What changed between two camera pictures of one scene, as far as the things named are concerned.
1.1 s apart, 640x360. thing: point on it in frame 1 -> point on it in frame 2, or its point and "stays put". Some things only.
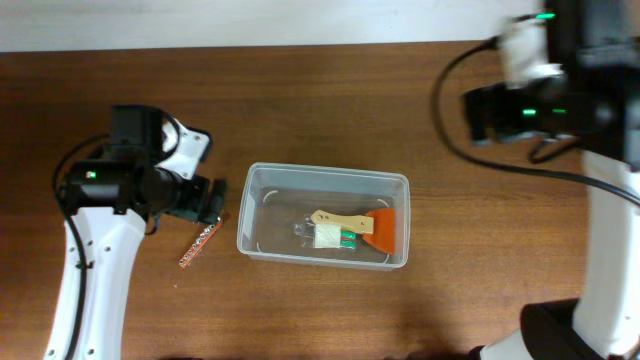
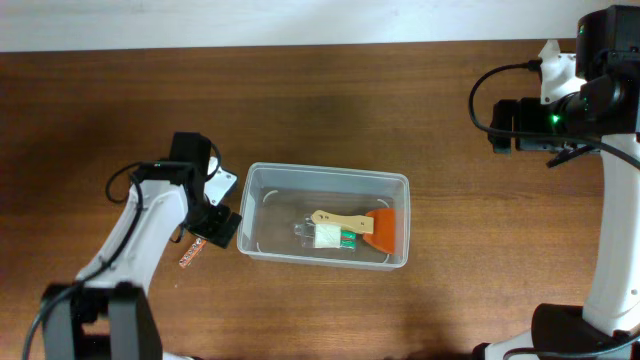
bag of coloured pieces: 325,236 stays put
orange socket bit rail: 205,237 stays put
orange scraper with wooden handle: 378,226 stays put
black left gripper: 198,207 -> 212,230
